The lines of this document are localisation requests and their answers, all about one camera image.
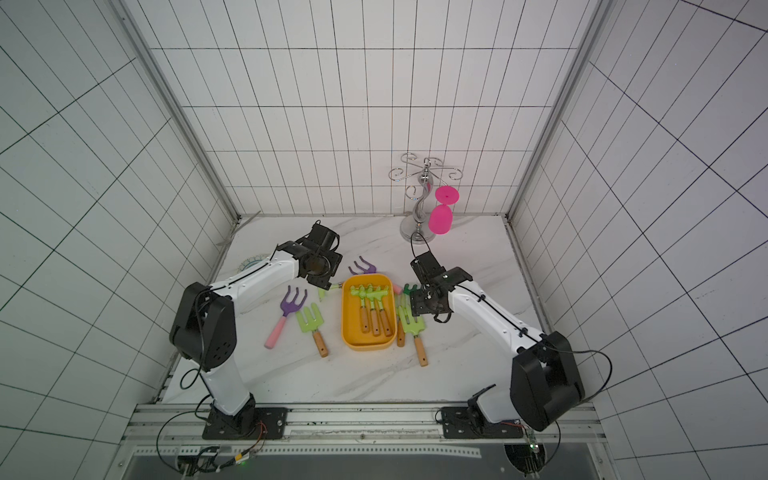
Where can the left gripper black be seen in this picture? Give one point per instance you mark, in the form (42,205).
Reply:
(323,283)

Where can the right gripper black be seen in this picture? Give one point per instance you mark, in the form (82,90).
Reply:
(424,301)

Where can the green rake wooden handle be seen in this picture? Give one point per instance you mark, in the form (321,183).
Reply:
(378,294)
(372,311)
(359,293)

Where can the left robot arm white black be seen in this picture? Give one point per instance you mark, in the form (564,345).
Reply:
(204,331)

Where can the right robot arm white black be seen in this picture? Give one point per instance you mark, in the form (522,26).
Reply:
(545,382)

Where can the dark green small rake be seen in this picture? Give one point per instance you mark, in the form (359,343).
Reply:
(409,289)

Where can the yellow plastic storage box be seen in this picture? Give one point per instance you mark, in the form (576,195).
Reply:
(352,335)

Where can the silver cup holder stand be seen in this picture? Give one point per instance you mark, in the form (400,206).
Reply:
(427,172)

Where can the patterned small bowl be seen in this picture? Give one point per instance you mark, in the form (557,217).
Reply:
(252,261)

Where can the pink plastic goblet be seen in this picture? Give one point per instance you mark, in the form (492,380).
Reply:
(441,217)

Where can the green fork wooden handle long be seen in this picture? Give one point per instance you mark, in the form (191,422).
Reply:
(414,326)

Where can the purple fork pink handle right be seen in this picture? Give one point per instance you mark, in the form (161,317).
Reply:
(361,266)

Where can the purple fork pink handle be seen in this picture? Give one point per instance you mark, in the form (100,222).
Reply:
(292,302)
(361,266)

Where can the purple fork pink handle left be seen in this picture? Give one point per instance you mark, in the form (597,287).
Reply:
(292,302)

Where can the metal base rail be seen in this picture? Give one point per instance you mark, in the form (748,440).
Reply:
(176,430)

